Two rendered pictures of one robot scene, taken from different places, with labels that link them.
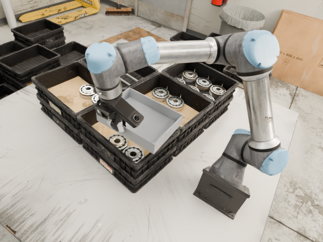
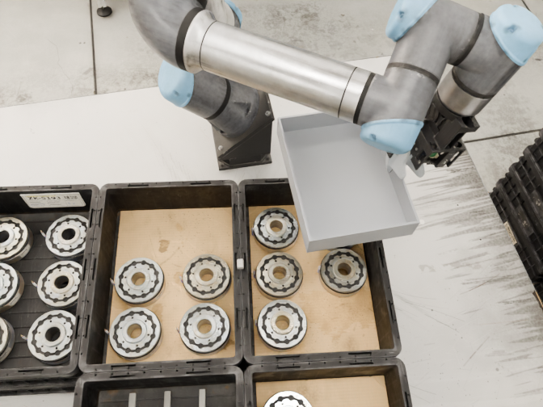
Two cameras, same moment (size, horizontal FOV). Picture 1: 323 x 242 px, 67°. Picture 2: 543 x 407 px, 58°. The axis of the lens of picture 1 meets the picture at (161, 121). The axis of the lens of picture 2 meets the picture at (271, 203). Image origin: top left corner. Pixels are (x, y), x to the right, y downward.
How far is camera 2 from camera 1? 120 cm
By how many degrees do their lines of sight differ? 68
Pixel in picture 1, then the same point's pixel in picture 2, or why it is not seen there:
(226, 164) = (239, 94)
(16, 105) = not seen: outside the picture
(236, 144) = (210, 78)
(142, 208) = not seen: hidden behind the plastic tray
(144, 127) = (345, 163)
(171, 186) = not seen: hidden behind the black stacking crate
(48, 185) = (466, 334)
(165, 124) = (305, 146)
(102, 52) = (522, 13)
